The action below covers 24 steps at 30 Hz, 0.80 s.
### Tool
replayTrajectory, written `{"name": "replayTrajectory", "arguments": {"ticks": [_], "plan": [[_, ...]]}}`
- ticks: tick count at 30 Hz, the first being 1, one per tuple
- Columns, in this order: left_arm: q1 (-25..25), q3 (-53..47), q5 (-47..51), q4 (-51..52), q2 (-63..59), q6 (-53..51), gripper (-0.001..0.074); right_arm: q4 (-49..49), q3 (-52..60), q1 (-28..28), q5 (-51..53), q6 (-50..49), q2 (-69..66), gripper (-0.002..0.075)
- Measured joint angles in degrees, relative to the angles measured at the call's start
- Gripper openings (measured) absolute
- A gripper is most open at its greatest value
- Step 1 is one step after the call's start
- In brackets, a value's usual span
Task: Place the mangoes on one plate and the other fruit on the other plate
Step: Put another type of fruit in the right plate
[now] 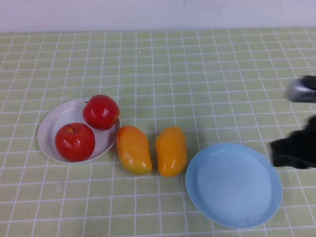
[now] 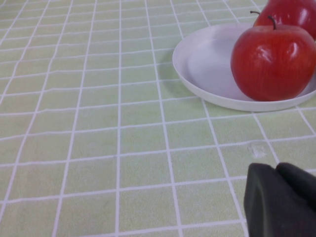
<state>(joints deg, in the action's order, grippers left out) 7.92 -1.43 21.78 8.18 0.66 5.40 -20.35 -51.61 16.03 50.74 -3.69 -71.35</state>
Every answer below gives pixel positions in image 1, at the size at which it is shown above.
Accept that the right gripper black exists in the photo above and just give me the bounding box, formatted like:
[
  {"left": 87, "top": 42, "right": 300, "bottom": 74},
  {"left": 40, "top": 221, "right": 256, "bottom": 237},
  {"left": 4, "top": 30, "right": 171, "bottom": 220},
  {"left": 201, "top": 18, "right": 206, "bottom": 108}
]
[{"left": 270, "top": 115, "right": 316, "bottom": 170}]

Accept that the yellow orange mango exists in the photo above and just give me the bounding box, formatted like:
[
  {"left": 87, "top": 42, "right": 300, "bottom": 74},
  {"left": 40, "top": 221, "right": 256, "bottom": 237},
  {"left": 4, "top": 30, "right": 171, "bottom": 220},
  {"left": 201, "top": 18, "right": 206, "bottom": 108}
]
[{"left": 155, "top": 126, "right": 188, "bottom": 178}]

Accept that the orange mango with green tinge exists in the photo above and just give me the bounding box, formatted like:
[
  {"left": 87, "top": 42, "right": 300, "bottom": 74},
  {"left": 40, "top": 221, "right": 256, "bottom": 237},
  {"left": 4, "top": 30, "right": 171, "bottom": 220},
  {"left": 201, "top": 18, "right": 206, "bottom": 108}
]
[{"left": 116, "top": 125, "right": 153, "bottom": 176}]

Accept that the red apple stem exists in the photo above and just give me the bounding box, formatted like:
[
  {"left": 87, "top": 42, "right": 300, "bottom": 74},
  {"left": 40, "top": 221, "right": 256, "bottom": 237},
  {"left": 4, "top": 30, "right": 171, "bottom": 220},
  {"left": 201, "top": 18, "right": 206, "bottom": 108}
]
[
  {"left": 54, "top": 122, "right": 96, "bottom": 163},
  {"left": 82, "top": 94, "right": 121, "bottom": 131}
]

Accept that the light blue round plate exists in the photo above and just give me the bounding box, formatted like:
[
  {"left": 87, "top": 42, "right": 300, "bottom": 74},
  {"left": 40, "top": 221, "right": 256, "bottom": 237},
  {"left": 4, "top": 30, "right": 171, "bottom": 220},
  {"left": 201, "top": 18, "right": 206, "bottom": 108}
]
[{"left": 185, "top": 143, "right": 282, "bottom": 229}]

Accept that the white round plate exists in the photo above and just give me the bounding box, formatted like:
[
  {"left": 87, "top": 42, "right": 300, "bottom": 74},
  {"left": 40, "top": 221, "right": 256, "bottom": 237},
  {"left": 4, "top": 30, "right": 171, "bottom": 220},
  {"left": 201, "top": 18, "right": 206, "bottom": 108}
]
[{"left": 37, "top": 98, "right": 121, "bottom": 164}]

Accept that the green checked tablecloth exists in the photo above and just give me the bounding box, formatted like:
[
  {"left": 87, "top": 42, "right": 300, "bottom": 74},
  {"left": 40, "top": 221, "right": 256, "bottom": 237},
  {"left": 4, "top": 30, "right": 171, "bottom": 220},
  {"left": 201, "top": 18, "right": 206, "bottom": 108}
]
[{"left": 0, "top": 26, "right": 316, "bottom": 237}]

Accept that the right wrist camera black silver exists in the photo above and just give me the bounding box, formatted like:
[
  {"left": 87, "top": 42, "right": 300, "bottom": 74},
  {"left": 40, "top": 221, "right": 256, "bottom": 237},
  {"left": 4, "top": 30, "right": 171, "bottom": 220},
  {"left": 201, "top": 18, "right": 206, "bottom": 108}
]
[{"left": 283, "top": 75, "right": 316, "bottom": 103}]

